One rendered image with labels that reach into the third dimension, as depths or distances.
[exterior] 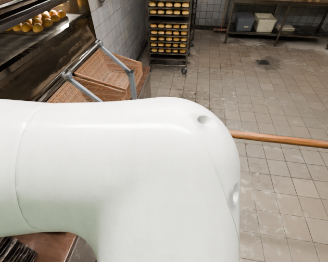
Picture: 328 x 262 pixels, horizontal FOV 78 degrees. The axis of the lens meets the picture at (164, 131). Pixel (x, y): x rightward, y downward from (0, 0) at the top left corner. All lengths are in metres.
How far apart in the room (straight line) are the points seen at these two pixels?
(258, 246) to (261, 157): 0.93
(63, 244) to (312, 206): 1.99
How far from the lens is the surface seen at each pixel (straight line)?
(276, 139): 0.88
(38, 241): 1.38
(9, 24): 1.37
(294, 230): 2.13
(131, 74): 1.69
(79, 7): 2.40
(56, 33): 1.94
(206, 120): 0.15
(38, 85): 1.69
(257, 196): 2.14
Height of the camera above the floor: 1.74
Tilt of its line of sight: 44 degrees down
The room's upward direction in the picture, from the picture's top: straight up
